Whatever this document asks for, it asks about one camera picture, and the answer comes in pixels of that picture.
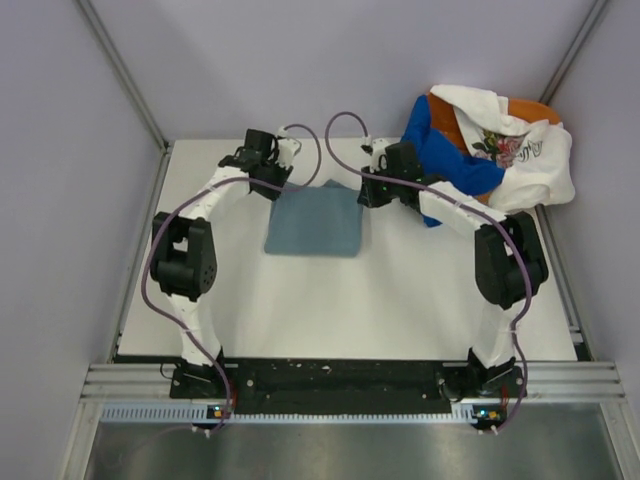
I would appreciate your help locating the aluminium frame profile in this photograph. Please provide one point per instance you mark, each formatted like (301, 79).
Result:
(548, 382)

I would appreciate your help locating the grey-blue t shirt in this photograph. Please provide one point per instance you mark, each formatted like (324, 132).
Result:
(316, 221)

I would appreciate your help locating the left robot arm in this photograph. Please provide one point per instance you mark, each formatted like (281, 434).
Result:
(184, 263)

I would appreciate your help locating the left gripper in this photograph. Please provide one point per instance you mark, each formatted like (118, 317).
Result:
(270, 193)

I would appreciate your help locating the royal blue t shirt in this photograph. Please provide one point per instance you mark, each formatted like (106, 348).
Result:
(438, 156)

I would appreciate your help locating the white printed t shirt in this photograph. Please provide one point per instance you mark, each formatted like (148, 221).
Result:
(532, 149)

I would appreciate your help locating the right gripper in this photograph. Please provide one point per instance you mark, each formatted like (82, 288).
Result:
(367, 195)

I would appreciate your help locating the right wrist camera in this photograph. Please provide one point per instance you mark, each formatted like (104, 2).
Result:
(376, 149)

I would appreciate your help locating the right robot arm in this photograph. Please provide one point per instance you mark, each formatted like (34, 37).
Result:
(509, 262)

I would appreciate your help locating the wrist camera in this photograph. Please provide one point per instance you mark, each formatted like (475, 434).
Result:
(288, 148)
(376, 149)

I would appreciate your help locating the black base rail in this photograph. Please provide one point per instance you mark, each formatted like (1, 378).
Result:
(344, 387)

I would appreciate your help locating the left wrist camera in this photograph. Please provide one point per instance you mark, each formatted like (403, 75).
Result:
(288, 148)

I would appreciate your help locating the orange basket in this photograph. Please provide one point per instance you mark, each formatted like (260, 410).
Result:
(512, 153)

